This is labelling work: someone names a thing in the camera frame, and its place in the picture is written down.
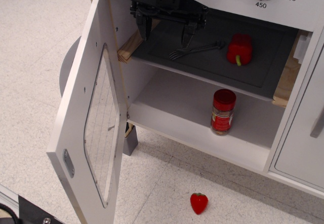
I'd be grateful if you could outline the white toy kitchen cabinet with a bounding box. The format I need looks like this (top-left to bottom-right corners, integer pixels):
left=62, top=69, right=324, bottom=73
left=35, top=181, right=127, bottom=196
left=87, top=0, right=324, bottom=199

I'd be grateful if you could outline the grey metal fork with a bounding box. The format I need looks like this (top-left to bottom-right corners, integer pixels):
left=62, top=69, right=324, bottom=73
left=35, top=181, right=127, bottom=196
left=169, top=41, right=225, bottom=61

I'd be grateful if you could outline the grey oven tray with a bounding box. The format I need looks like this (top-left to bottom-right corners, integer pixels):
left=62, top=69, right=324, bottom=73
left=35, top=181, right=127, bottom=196
left=133, top=10, right=298, bottom=100

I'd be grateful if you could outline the grey right door handle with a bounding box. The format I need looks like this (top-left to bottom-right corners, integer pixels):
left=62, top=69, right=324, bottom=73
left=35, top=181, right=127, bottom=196
left=310, top=109, right=324, bottom=138

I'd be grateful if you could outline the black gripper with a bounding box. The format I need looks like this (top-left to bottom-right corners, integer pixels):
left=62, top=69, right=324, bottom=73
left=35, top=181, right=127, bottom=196
left=131, top=0, right=209, bottom=49

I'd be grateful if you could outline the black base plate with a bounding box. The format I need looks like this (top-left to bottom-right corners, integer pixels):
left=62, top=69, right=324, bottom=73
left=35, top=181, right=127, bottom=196
left=18, top=195, right=63, bottom=224

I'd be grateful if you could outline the white right cabinet door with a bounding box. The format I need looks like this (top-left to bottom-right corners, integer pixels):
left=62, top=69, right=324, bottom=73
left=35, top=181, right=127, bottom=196
left=270, top=38, right=323, bottom=192

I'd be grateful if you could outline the grey cabinet leg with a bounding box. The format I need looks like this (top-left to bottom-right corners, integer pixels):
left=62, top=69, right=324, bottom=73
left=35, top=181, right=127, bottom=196
left=123, top=126, right=138, bottom=156

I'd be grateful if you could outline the white oven door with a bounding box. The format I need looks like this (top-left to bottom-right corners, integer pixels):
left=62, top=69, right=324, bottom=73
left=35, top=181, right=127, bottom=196
left=47, top=0, right=127, bottom=223

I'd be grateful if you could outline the black cable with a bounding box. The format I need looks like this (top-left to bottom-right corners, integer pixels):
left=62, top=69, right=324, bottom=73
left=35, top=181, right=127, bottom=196
left=0, top=203, right=21, bottom=224

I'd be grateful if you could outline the grey oven door handle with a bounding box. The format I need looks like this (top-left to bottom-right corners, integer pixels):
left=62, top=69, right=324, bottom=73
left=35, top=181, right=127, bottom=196
left=59, top=37, right=81, bottom=96

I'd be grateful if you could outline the red toy bell pepper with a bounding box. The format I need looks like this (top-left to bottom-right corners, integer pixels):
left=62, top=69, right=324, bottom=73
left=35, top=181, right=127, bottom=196
left=226, top=33, right=253, bottom=66

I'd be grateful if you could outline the red spice jar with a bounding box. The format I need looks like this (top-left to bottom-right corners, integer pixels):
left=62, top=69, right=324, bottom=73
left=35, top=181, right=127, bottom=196
left=211, top=89, right=236, bottom=136

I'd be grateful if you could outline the red toy strawberry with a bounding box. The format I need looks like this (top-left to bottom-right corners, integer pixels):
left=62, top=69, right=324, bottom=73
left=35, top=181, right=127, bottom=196
left=190, top=193, right=209, bottom=215

